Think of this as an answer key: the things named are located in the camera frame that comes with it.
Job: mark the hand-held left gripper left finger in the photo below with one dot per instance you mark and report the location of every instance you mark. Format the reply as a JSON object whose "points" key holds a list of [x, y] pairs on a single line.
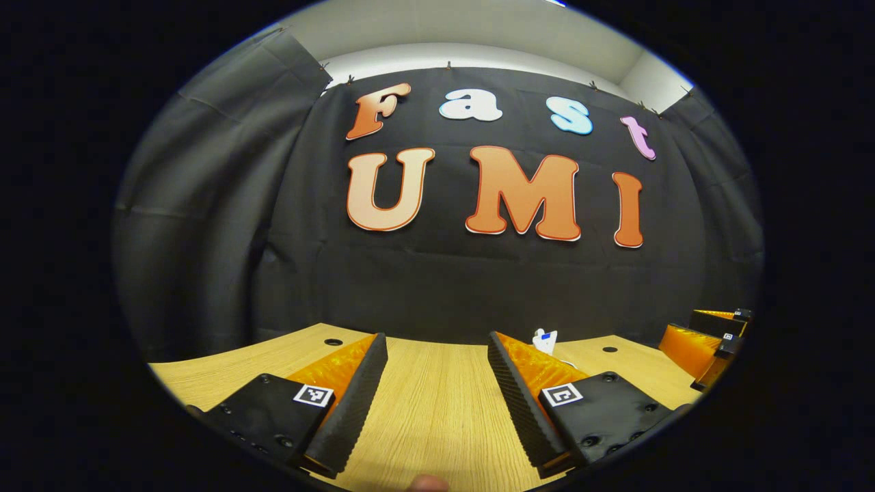
{"points": [[345, 403]]}

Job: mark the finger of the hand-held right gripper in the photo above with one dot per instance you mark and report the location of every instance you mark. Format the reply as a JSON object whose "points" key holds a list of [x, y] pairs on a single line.
{"points": [[711, 321], [687, 348]]}

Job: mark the white toothpaste tube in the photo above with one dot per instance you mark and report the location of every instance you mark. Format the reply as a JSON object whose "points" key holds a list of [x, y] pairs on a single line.
{"points": [[545, 342]]}

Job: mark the wooden desktop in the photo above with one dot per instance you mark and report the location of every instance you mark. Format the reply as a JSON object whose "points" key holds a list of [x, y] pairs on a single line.
{"points": [[431, 410]]}

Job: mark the black backdrop cloth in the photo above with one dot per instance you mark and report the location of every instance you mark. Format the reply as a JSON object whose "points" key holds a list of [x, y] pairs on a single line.
{"points": [[444, 287]]}

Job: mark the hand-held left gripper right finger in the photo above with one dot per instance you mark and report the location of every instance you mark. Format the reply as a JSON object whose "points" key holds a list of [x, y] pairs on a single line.
{"points": [[523, 403]]}

